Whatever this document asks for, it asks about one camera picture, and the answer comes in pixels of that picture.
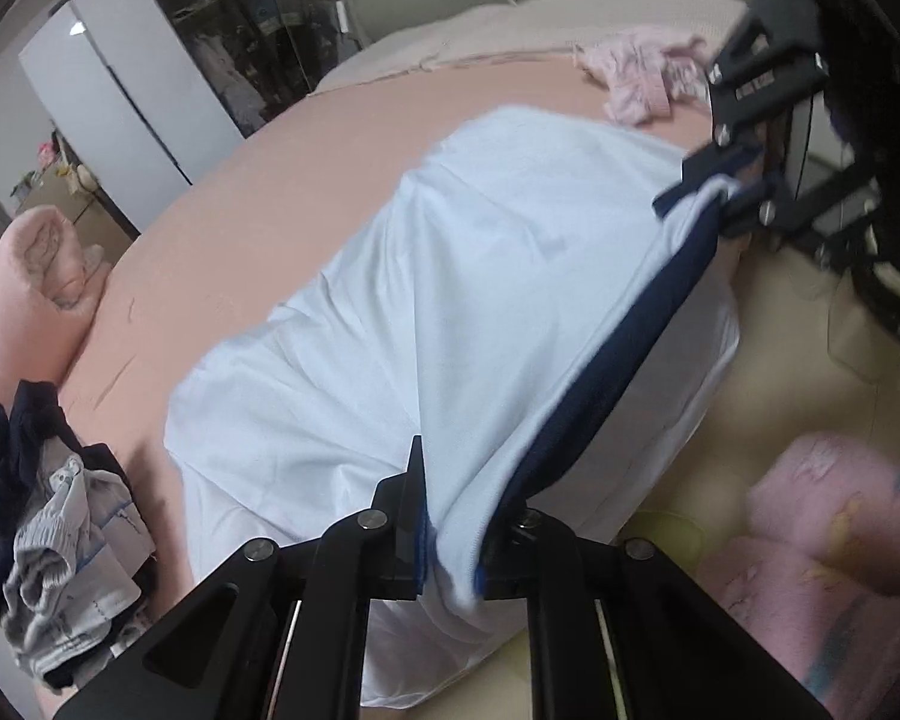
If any wooden cabinet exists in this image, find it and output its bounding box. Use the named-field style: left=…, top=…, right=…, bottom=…
left=14, top=161, right=133, bottom=262

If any white navy-trimmed shirt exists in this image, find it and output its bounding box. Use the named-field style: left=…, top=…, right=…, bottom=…
left=164, top=107, right=740, bottom=710

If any pink cartoon print pajamas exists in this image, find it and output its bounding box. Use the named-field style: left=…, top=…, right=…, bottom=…
left=574, top=26, right=710, bottom=127

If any pink cartoon blanket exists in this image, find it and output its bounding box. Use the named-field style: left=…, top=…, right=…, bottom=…
left=697, top=433, right=900, bottom=718

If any dark glass wardrobe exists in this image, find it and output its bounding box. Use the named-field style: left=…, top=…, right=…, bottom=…
left=155, top=0, right=359, bottom=137

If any white blue print garment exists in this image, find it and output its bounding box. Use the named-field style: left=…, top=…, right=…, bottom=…
left=1, top=437, right=155, bottom=692

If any pink bed sheet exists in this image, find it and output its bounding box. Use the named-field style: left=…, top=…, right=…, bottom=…
left=32, top=55, right=722, bottom=720

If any dark navy garment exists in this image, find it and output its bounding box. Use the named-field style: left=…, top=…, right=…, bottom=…
left=0, top=382, right=154, bottom=656

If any white wardrobe door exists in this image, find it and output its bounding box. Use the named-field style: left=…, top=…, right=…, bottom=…
left=19, top=0, right=244, bottom=231

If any beige waffle pillow cover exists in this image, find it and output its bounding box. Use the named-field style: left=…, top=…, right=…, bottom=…
left=317, top=0, right=745, bottom=94

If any rolled pink quilt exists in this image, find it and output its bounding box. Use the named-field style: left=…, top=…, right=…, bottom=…
left=0, top=205, right=112, bottom=406

